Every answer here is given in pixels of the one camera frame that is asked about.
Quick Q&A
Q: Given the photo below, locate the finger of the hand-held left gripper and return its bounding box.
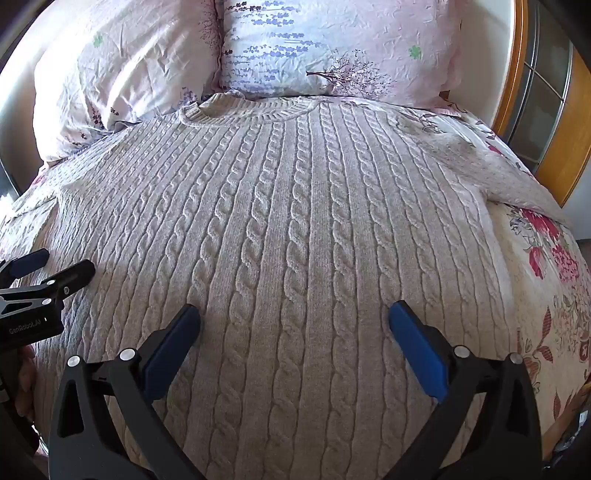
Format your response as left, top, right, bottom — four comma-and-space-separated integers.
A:
0, 259, 96, 305
0, 248, 51, 280

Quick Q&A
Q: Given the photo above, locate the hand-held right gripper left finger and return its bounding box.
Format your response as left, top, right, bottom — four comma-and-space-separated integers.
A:
47, 303, 206, 480

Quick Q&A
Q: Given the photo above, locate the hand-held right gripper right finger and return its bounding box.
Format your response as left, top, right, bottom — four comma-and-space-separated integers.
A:
382, 300, 542, 480

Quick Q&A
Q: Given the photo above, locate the grey cable-knit sweater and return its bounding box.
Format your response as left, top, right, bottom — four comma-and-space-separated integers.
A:
0, 90, 575, 480

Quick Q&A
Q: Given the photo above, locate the person's left hand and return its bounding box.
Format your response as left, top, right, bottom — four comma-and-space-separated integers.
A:
13, 344, 38, 423

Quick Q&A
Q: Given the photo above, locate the floral bed sheet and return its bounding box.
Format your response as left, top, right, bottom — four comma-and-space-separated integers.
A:
0, 90, 591, 467

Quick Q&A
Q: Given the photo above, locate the pink floral pillow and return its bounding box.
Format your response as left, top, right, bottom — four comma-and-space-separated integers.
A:
217, 0, 464, 109
32, 0, 225, 163

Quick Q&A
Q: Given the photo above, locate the wooden glass-door cabinet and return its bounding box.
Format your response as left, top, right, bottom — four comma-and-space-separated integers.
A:
501, 0, 591, 208

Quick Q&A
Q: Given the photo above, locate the wooden headboard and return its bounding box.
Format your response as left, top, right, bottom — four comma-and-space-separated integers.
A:
441, 0, 530, 137

